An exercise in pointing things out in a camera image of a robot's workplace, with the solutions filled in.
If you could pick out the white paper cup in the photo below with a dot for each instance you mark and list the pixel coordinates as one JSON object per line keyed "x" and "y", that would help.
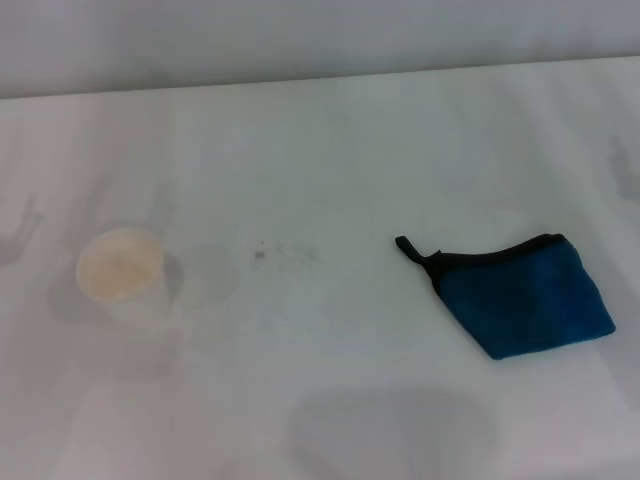
{"x": 122, "y": 272}

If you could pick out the blue rag with black trim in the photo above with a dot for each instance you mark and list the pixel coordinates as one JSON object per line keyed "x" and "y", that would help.
{"x": 530, "y": 300}

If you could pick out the dark water stain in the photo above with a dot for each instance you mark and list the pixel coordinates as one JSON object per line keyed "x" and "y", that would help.
{"x": 260, "y": 255}

